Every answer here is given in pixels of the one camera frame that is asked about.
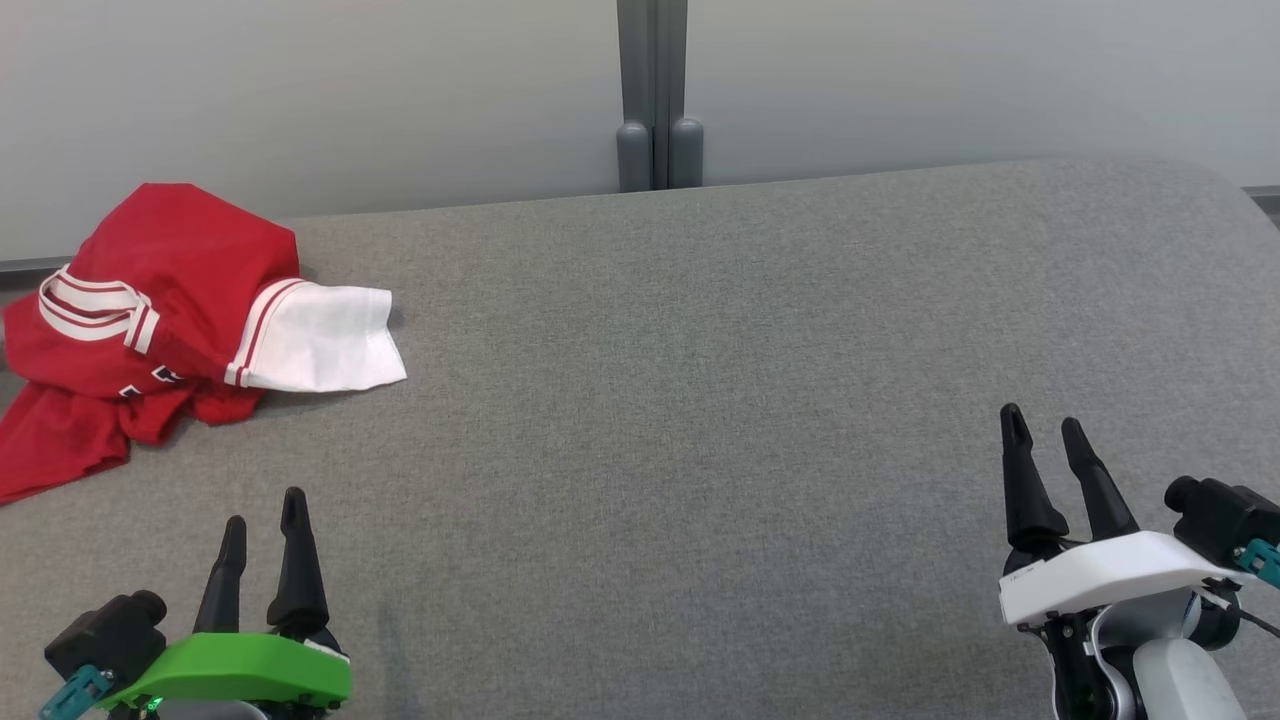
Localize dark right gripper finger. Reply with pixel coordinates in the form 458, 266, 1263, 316
999, 403, 1071, 550
1060, 417, 1141, 543

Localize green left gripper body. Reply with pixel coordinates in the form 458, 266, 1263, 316
98, 620, 354, 720

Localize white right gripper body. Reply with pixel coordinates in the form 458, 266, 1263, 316
997, 530, 1257, 629

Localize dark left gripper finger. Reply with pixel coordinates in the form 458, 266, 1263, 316
195, 515, 249, 635
266, 487, 330, 632

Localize red shorts white trim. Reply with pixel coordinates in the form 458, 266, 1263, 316
0, 380, 133, 507

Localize red Bulls jersey white sleeves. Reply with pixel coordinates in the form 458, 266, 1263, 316
0, 182, 409, 429

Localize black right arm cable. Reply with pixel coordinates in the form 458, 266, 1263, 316
1200, 588, 1280, 641

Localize teal right camera connector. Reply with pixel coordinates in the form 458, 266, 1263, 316
1234, 540, 1280, 589

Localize teal camera connector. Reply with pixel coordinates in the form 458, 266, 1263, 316
38, 665, 114, 720
1234, 540, 1280, 589

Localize teal left camera connector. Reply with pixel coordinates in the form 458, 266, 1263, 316
38, 665, 114, 720

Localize grey partition post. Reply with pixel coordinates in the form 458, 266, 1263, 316
615, 0, 705, 193

